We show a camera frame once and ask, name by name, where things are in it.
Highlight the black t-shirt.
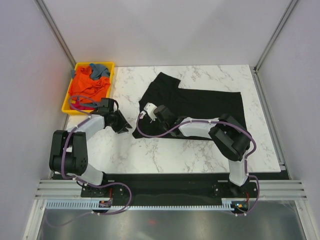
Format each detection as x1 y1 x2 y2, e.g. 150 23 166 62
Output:
139 72 247 128

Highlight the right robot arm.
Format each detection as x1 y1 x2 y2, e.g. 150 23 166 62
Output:
155 113 253 197

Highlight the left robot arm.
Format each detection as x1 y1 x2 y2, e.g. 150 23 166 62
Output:
49 110 132 197

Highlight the pink t-shirt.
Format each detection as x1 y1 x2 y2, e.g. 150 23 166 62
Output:
70 101 97 111

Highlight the orange t-shirt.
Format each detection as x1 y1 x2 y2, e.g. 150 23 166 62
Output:
68 80 111 103

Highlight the grey t-shirt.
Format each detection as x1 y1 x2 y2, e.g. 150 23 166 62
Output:
71 63 111 83

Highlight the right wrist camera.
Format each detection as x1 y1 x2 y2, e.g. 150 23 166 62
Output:
142 103 173 123

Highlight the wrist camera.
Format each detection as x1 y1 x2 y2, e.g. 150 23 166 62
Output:
96 98 119 113
142 103 173 123

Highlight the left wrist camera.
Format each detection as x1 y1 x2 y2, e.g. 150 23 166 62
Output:
96 98 119 113

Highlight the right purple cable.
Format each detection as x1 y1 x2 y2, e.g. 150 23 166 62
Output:
136 112 261 217

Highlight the purple cable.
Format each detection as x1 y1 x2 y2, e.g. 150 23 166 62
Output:
136 112 261 217
46 94 132 229

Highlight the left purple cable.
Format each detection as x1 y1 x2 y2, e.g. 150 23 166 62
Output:
46 94 132 229

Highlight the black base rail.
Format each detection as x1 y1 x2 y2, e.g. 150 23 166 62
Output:
81 173 258 205

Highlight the white slotted cable duct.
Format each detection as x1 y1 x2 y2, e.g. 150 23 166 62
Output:
45 198 250 211

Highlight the left aluminium frame post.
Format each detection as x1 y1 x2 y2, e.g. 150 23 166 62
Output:
34 0 77 68

